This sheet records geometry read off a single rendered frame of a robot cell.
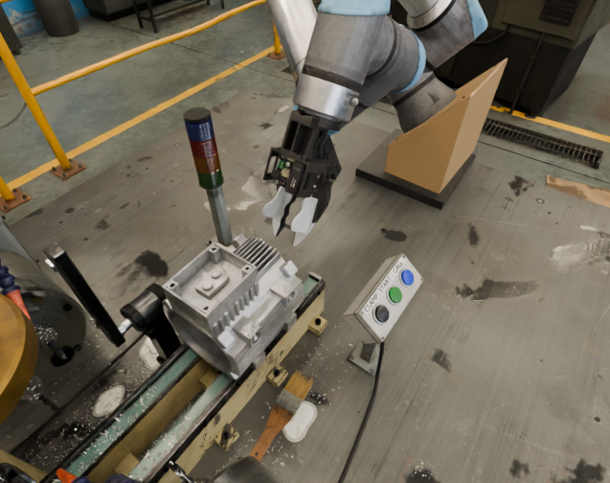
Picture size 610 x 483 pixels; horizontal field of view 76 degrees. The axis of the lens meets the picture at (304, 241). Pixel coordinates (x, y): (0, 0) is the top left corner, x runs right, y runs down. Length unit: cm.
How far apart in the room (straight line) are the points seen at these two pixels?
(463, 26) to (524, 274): 69
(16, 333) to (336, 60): 47
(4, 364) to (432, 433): 75
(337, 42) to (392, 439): 73
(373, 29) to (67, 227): 111
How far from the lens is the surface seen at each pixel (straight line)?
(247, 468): 56
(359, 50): 57
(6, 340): 45
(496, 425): 98
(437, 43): 127
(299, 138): 58
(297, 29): 81
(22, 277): 82
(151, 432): 91
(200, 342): 83
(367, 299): 70
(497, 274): 121
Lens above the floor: 165
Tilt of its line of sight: 47 degrees down
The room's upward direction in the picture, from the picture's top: straight up
